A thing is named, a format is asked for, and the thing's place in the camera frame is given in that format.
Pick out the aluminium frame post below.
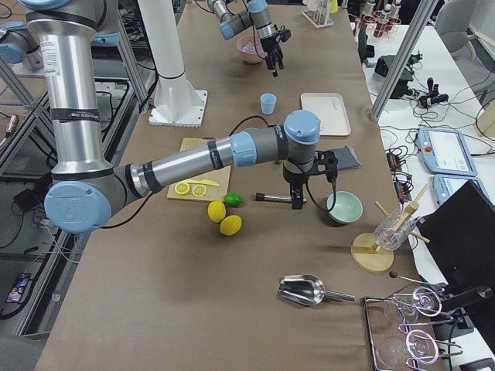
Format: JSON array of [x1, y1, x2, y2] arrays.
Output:
[[369, 0, 438, 121]]

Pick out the grey folded cloth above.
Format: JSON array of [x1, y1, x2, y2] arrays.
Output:
[[332, 145, 361, 171]]

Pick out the green lime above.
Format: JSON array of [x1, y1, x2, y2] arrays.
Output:
[[224, 192, 244, 207]]

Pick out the yellow plastic knife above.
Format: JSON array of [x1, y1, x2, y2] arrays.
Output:
[[183, 179, 220, 187]]

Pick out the yellow lemon near board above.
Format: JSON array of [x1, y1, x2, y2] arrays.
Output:
[[207, 200, 227, 223]]

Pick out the crystal glass on stand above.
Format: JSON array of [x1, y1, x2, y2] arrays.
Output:
[[374, 209, 415, 250]]

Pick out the light blue plastic cup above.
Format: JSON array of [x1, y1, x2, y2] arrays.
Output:
[[260, 93, 277, 115]]

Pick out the lemon half upper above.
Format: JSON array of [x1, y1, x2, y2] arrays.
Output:
[[192, 184, 207, 197]]

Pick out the cream rabbit tray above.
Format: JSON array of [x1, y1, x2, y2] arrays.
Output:
[[300, 93, 351, 137]]

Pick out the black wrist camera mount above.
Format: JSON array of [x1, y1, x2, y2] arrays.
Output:
[[313, 150, 338, 183]]

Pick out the teach pendant lower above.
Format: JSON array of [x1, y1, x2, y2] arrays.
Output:
[[432, 174, 483, 206]]

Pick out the yellow lemon outer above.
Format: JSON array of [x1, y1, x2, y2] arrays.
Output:
[[220, 215, 243, 236]]

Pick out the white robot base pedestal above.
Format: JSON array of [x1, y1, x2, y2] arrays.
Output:
[[138, 0, 208, 128]]

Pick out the white cup rack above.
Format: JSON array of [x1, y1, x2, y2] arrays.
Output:
[[302, 0, 333, 28]]

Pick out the wooden cutting board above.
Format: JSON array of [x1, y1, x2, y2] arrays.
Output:
[[166, 137, 233, 203]]

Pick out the metal ice scoop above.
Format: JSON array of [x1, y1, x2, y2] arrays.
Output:
[[278, 274, 356, 307]]

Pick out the wooden glass stand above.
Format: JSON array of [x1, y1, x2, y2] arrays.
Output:
[[351, 184, 430, 273]]

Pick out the teach pendant upper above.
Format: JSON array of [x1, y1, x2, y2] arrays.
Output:
[[415, 128, 478, 177]]

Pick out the pink bowl of ice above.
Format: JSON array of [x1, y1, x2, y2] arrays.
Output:
[[236, 36, 268, 64]]

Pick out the teach pendant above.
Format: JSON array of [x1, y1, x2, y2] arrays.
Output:
[[415, 128, 478, 177], [432, 174, 483, 206]]

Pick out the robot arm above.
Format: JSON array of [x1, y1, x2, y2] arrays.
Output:
[[24, 1, 320, 234], [195, 0, 292, 77]]

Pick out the mint green bowl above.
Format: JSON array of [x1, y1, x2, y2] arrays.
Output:
[[327, 191, 364, 224]]

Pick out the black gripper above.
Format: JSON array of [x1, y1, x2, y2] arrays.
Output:
[[260, 35, 285, 77], [282, 160, 314, 209]]

